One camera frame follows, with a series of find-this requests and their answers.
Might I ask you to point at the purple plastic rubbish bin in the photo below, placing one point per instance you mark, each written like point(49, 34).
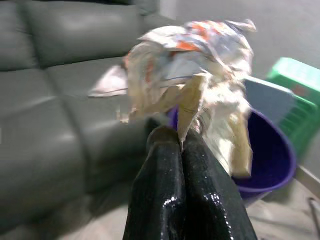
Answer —
point(270, 150)

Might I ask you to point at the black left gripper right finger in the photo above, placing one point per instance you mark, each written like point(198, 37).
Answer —
point(212, 200)

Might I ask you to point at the beige paper wrapper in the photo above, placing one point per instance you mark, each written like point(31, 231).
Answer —
point(212, 100)

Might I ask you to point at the flat white paper scrap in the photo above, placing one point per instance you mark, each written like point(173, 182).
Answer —
point(110, 82)

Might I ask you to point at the green perforated plastic stool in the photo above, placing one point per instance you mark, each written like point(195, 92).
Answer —
point(300, 112)

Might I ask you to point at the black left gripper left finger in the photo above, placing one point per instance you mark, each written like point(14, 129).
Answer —
point(160, 190)

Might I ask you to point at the grey-green leather sofa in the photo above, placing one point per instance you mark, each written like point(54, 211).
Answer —
point(50, 100)

